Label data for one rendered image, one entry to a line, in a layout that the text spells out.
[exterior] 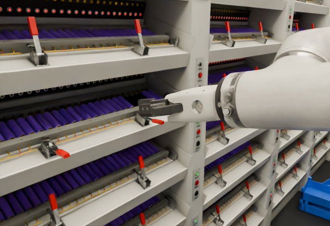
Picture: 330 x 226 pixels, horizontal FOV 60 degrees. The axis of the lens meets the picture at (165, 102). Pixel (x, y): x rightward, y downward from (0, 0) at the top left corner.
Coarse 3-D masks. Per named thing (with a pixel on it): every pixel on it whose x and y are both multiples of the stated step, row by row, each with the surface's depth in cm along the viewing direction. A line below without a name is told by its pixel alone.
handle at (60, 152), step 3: (48, 144) 59; (51, 144) 59; (48, 147) 59; (51, 147) 59; (54, 147) 59; (54, 150) 57; (57, 150) 57; (60, 150) 57; (63, 150) 57; (57, 153) 56; (60, 153) 55; (63, 153) 55; (66, 153) 55; (69, 153) 55; (63, 156) 55; (66, 156) 55; (69, 156) 55
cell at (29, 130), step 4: (16, 120) 65; (20, 120) 65; (24, 120) 65; (20, 124) 64; (24, 124) 64; (28, 124) 65; (24, 128) 63; (28, 128) 63; (24, 132) 63; (28, 132) 62; (32, 132) 63
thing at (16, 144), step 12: (132, 108) 81; (84, 120) 70; (96, 120) 71; (108, 120) 74; (132, 120) 78; (48, 132) 63; (60, 132) 64; (72, 132) 67; (0, 144) 56; (12, 144) 57; (24, 144) 59; (12, 156) 56
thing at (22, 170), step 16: (128, 80) 93; (160, 80) 96; (32, 96) 71; (48, 96) 74; (64, 96) 77; (128, 96) 91; (160, 96) 97; (112, 128) 74; (128, 128) 76; (144, 128) 77; (160, 128) 83; (176, 128) 89; (64, 144) 64; (80, 144) 65; (96, 144) 67; (112, 144) 71; (128, 144) 75; (16, 160) 57; (32, 160) 58; (48, 160) 59; (64, 160) 61; (80, 160) 65; (0, 176) 52; (16, 176) 54; (32, 176) 57; (48, 176) 60; (0, 192) 54
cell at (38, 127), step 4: (28, 116) 67; (32, 116) 68; (28, 120) 66; (32, 120) 66; (32, 124) 65; (36, 124) 65; (32, 128) 65; (36, 128) 64; (40, 128) 64; (36, 132) 64
